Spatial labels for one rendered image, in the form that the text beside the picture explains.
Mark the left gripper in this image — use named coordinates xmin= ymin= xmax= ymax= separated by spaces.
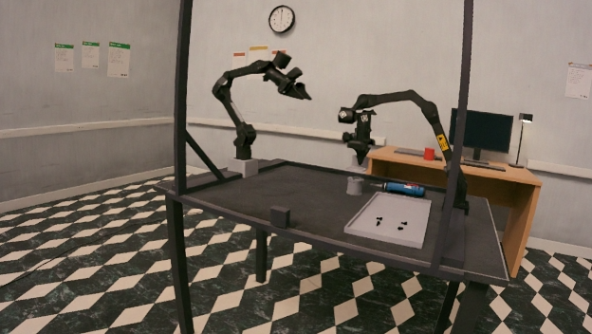
xmin=274 ymin=73 xmax=312 ymax=101

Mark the blue electric screwdriver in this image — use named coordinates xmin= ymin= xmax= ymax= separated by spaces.
xmin=379 ymin=182 xmax=426 ymax=197

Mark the white metal bracket with holes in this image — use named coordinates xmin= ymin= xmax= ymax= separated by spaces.
xmin=345 ymin=155 xmax=369 ymax=173

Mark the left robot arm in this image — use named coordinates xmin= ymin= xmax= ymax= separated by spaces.
xmin=212 ymin=50 xmax=303 ymax=160

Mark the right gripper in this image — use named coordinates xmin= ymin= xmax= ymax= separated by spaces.
xmin=347 ymin=125 xmax=376 ymax=165

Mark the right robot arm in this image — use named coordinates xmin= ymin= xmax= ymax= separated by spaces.
xmin=338 ymin=89 xmax=468 ymax=206

